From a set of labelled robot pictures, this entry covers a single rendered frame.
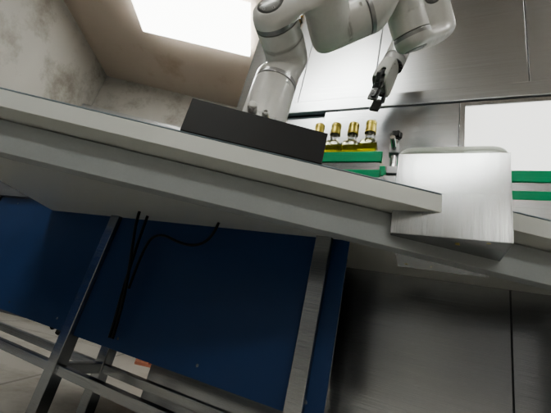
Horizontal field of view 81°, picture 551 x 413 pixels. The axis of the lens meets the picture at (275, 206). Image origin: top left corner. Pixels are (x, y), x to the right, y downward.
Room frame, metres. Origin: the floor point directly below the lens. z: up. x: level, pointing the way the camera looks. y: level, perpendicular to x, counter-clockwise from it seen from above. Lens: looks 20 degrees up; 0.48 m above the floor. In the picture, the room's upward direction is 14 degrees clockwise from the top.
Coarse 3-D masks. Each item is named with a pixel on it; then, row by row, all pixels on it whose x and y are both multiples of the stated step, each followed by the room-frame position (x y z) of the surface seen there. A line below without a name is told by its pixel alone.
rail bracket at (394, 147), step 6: (396, 132) 0.67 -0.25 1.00; (390, 138) 0.63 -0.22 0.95; (396, 138) 0.67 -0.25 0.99; (390, 144) 0.67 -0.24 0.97; (396, 144) 0.67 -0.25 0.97; (390, 150) 0.67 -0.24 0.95; (396, 150) 0.67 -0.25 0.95; (390, 156) 0.68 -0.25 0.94; (396, 156) 0.68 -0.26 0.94; (390, 162) 0.68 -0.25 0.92; (396, 162) 0.68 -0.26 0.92; (390, 168) 0.67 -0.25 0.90; (396, 168) 0.67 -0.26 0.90; (390, 174) 0.68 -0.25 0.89
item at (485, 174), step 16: (400, 160) 0.50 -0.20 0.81; (416, 160) 0.49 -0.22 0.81; (432, 160) 0.48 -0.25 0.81; (448, 160) 0.47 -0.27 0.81; (464, 160) 0.46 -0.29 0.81; (480, 160) 0.44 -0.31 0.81; (496, 160) 0.43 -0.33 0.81; (400, 176) 0.50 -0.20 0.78; (416, 176) 0.49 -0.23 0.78; (432, 176) 0.48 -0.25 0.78; (448, 176) 0.47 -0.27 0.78; (464, 176) 0.46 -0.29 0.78; (480, 176) 0.44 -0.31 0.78; (496, 176) 0.44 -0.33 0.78; (448, 192) 0.47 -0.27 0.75; (464, 192) 0.46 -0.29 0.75; (480, 192) 0.44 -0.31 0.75; (496, 192) 0.44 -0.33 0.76
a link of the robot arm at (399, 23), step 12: (372, 0) 0.47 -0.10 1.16; (384, 0) 0.47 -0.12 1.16; (396, 0) 0.47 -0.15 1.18; (408, 0) 0.49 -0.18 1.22; (420, 0) 0.49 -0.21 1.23; (372, 12) 0.48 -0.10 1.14; (384, 12) 0.48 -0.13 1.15; (396, 12) 0.52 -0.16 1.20; (408, 12) 0.51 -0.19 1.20; (420, 12) 0.50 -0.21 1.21; (372, 24) 0.50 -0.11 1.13; (384, 24) 0.51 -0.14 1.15; (396, 24) 0.53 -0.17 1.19; (408, 24) 0.52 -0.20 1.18; (420, 24) 0.51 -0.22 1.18; (396, 36) 0.55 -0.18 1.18
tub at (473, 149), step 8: (408, 152) 0.50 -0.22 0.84; (416, 152) 0.50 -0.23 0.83; (424, 152) 0.49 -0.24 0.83; (432, 152) 0.48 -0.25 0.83; (440, 152) 0.48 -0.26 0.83; (448, 152) 0.47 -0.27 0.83; (456, 152) 0.47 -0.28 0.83; (464, 152) 0.46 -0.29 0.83; (472, 152) 0.46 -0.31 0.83; (480, 152) 0.45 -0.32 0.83; (488, 152) 0.45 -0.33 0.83
